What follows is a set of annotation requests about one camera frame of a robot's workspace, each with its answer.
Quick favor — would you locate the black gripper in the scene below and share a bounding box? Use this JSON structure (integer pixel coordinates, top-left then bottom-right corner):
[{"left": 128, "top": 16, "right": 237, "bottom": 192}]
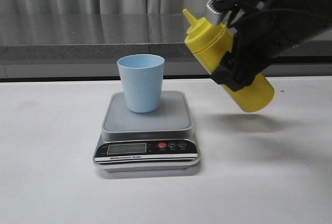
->
[{"left": 211, "top": 0, "right": 298, "bottom": 92}]

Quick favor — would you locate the yellow squeeze bottle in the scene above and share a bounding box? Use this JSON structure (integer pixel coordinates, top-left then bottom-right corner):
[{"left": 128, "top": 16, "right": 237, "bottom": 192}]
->
[{"left": 183, "top": 9, "right": 274, "bottom": 113}]

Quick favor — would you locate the light blue plastic cup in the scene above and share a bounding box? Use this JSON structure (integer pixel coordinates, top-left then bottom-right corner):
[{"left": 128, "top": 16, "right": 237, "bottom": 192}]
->
[{"left": 117, "top": 54, "right": 164, "bottom": 113}]

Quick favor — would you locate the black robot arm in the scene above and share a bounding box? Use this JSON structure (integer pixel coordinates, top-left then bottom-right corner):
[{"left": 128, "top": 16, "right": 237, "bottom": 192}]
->
[{"left": 205, "top": 0, "right": 331, "bottom": 91}]

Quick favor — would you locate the silver digital kitchen scale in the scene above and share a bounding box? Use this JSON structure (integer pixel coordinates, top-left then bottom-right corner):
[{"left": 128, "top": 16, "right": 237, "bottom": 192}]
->
[{"left": 93, "top": 91, "right": 201, "bottom": 172}]

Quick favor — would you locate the grey stone counter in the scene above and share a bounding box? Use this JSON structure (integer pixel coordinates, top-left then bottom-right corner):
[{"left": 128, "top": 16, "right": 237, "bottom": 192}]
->
[{"left": 0, "top": 13, "right": 332, "bottom": 79}]

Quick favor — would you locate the black camera cable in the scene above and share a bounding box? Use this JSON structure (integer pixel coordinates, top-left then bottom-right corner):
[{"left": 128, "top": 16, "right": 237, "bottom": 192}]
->
[{"left": 225, "top": 1, "right": 332, "bottom": 43}]

